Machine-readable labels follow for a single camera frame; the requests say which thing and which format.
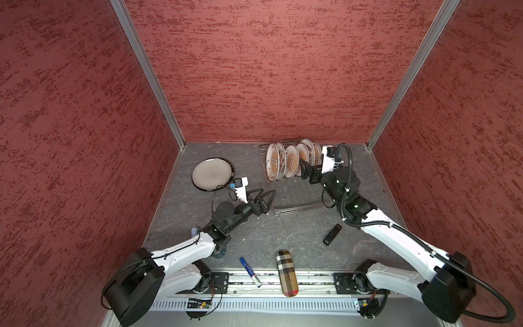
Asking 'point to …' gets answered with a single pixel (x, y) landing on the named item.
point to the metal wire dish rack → (293, 195)
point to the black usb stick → (331, 234)
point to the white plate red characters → (310, 149)
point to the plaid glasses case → (287, 273)
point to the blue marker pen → (245, 265)
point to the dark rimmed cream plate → (212, 174)
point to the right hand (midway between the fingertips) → (307, 162)
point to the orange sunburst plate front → (272, 162)
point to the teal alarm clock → (220, 253)
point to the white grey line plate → (212, 174)
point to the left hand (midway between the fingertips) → (270, 194)
